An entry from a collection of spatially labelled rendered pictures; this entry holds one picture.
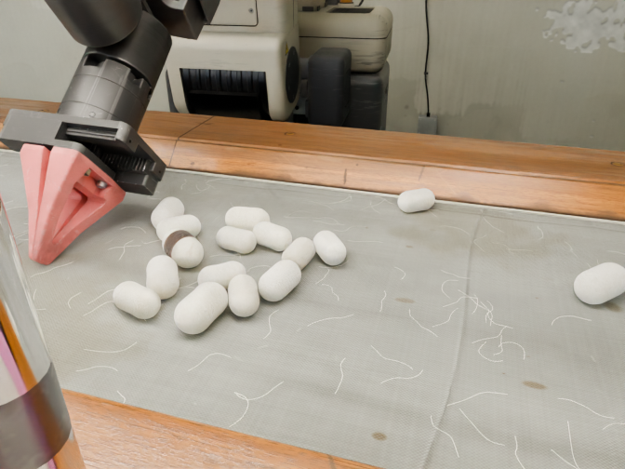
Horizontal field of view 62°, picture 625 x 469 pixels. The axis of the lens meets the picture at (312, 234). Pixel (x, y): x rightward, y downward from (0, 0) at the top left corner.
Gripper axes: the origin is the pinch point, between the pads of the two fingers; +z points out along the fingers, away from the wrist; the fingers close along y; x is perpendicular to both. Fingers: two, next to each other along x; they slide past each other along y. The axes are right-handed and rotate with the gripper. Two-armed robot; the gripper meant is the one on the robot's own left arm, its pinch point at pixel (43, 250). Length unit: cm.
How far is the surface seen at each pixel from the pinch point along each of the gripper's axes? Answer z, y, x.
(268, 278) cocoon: -1.0, 16.9, -0.6
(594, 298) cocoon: -4.5, 36.1, 3.2
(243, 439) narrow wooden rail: 7.6, 20.7, -9.1
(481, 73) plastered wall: -142, 27, 160
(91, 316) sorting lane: 3.8, 7.1, -2.1
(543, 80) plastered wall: -144, 53, 163
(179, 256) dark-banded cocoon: -1.6, 9.9, 0.7
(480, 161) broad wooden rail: -19.0, 28.6, 14.0
